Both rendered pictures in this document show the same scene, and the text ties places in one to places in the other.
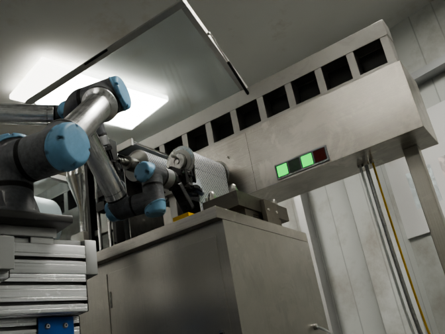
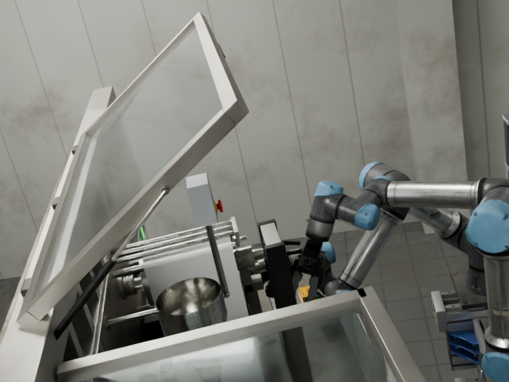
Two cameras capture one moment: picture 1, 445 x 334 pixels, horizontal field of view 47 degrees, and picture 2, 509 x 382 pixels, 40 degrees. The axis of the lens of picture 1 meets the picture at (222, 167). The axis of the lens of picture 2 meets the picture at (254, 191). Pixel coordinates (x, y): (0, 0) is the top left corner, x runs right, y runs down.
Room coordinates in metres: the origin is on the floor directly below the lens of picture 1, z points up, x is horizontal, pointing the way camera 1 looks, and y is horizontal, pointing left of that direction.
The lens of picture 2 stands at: (2.97, 1.88, 2.26)
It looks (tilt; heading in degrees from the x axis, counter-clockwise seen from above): 23 degrees down; 236
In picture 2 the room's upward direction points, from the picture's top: 12 degrees counter-clockwise
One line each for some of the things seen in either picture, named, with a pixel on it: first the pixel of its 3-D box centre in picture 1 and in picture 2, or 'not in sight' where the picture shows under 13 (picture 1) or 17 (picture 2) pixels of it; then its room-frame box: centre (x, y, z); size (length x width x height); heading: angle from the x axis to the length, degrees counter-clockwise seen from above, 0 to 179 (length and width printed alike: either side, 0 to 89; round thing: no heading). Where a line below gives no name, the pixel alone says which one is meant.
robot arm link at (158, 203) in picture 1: (149, 201); (324, 283); (1.71, 0.27, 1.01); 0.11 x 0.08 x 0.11; 74
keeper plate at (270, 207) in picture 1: (271, 214); not in sight; (1.98, -0.16, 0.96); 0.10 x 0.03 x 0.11; 149
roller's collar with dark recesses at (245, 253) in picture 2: (131, 164); (242, 258); (2.08, 0.39, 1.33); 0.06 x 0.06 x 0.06; 59
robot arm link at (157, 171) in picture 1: (151, 174); (318, 256); (1.70, 0.26, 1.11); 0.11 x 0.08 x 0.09; 149
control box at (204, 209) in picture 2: not in sight; (205, 199); (2.28, 0.63, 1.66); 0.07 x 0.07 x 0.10; 59
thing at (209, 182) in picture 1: (214, 194); not in sight; (2.04, 0.05, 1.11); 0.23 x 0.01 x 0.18; 149
